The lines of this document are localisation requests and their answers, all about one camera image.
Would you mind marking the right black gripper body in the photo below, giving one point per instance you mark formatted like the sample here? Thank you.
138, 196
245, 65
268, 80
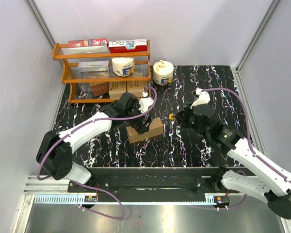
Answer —
188, 120

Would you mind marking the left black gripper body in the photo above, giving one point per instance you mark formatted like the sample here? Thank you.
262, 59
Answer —
137, 123

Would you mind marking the brown cardboard express box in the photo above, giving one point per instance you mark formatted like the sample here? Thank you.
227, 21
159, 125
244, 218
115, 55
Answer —
155, 129

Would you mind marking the yellow utility knife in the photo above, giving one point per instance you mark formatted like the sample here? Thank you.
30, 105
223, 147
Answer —
171, 117

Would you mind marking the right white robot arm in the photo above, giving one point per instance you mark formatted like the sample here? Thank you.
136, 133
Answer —
233, 143

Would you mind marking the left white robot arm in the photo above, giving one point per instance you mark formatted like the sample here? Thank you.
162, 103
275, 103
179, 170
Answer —
56, 150

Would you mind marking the right small cardboard box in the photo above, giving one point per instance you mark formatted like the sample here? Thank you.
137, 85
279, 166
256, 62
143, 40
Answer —
136, 87

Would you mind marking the small cardboard box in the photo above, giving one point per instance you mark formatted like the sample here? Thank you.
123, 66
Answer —
116, 89
136, 87

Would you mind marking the middle small cardboard box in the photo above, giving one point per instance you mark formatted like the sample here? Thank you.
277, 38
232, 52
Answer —
116, 89

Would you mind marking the dark brown small box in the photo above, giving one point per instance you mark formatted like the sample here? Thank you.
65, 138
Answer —
99, 88

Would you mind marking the red white toothpaste box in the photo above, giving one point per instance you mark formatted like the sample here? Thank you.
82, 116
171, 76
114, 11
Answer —
132, 45

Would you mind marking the red silver toothpaste box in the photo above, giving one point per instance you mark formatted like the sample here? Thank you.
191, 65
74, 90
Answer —
97, 45

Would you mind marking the toilet paper roll on table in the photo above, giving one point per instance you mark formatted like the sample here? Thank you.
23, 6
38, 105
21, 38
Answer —
163, 72

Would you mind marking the toilet paper roll on shelf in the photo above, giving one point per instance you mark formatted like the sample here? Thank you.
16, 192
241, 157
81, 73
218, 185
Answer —
123, 66

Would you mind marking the orange wooden shelf rack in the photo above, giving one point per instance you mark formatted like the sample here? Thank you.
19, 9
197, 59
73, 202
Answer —
78, 80

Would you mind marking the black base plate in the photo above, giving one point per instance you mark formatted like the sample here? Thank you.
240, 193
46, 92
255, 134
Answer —
152, 197

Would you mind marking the aluminium frame rail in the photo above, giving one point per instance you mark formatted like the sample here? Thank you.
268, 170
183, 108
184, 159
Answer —
51, 184

